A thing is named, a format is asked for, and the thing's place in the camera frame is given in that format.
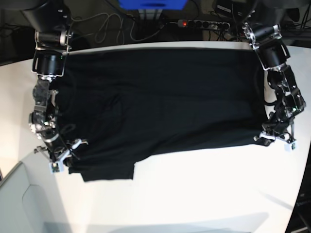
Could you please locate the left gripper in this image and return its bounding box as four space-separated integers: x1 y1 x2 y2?
254 112 296 147

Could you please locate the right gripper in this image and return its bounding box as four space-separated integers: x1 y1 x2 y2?
29 111 87 167

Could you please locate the black T-shirt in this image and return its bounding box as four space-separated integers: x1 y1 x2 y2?
51 49 267 182

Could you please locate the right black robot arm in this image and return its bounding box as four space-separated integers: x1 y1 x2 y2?
21 0 83 173

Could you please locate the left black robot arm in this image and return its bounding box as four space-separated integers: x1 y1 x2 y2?
239 0 307 151

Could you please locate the grey power strip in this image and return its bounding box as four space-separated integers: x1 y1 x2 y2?
177 19 230 31

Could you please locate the blue box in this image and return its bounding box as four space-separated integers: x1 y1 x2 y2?
118 0 187 10

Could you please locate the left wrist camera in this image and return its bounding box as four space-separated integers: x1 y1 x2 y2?
284 141 297 152

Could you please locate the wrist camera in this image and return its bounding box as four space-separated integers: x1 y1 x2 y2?
49 161 64 174
284 141 297 152

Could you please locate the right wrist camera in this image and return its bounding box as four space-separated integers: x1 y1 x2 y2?
49 161 64 174

